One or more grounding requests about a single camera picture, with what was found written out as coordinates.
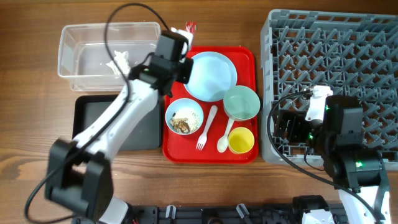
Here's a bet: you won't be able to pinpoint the red snack wrapper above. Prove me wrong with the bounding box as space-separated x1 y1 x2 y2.
185 22 197 34

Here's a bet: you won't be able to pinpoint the yellow cup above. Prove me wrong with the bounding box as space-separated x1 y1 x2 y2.
228 127 255 154

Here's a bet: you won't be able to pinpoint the rice and food scraps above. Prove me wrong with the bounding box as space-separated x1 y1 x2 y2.
170 108 201 134

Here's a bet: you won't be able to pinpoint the black tray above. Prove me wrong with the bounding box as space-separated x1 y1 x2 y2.
72 95 162 151

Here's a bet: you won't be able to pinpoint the white plastic fork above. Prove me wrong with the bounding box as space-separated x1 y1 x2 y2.
196 105 218 151

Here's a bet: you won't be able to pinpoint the white plastic spoon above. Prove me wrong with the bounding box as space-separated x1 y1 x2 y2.
217 118 234 153

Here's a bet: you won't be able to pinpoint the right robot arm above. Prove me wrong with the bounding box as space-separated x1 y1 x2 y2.
269 95 391 223

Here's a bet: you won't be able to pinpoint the light blue small bowl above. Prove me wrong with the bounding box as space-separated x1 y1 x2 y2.
165 98 204 135

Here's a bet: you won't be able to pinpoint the mint green bowl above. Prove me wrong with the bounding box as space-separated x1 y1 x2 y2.
223 85 261 121

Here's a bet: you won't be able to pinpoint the light blue plate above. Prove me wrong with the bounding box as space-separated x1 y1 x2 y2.
184 52 238 102

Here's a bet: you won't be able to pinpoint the white napkin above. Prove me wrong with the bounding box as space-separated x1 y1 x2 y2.
106 50 131 75

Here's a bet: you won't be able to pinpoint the clear plastic bin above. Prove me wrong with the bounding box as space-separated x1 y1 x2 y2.
58 22 160 91

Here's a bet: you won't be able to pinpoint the grey dishwasher rack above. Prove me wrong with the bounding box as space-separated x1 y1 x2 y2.
260 9 397 170

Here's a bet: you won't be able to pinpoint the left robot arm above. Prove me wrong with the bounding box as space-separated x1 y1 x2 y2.
44 53 193 223

